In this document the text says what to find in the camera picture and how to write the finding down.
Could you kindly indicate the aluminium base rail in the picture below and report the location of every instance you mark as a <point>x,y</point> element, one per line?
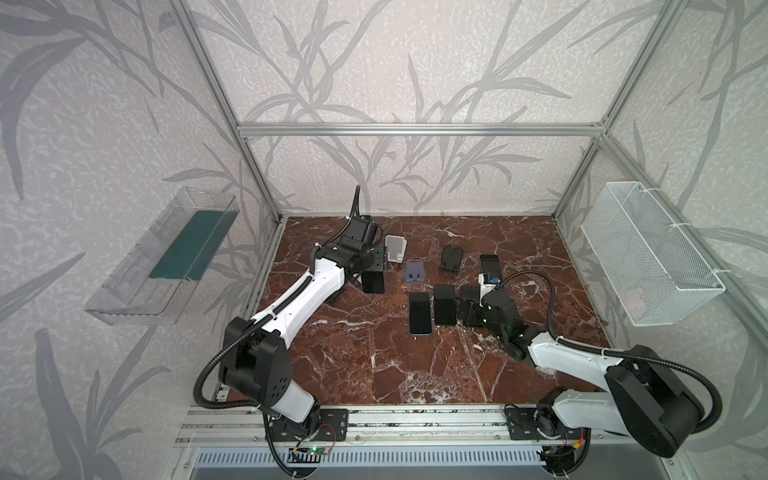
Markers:
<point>374,425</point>

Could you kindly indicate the grey round-base phone stand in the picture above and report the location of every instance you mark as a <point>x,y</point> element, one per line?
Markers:
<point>414,272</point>

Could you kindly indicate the green-edged smartphone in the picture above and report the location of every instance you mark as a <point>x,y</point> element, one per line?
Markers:
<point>420,321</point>

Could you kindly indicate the white wire mesh basket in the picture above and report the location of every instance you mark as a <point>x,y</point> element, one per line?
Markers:
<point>657,273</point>

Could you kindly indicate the green circuit board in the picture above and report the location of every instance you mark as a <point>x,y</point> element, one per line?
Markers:
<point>311,453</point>

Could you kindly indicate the purple-edged smartphone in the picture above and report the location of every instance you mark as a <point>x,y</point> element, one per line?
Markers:
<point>373,282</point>

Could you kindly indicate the white rear phone stand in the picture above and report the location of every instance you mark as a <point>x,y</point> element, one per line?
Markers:
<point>395,248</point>

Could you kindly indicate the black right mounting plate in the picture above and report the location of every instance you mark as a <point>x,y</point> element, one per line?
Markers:
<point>521,424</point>

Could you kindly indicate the black mounting plate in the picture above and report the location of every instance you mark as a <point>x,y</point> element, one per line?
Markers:
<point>323,424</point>
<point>521,424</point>

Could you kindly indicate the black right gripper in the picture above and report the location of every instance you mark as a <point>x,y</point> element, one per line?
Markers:
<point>480,301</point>

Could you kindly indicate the aluminium frame enclosure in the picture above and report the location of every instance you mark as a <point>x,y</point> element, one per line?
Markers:
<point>666,15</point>

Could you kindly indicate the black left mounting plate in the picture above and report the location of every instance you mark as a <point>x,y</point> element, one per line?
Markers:
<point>323,424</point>

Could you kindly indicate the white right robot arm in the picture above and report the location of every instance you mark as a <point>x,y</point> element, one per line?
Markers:
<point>656,402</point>

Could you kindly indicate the black folding phone stand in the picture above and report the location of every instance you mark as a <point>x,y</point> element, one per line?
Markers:
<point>451,259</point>

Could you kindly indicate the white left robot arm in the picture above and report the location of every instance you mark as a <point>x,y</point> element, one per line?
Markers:
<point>255,360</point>

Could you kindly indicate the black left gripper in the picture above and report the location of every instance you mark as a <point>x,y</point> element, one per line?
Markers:
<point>372,274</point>

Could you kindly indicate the clear plastic wall bin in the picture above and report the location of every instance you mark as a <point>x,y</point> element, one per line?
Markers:
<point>153,284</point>

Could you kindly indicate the black smartphone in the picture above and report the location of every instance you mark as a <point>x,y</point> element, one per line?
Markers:
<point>469,294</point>
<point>444,305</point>

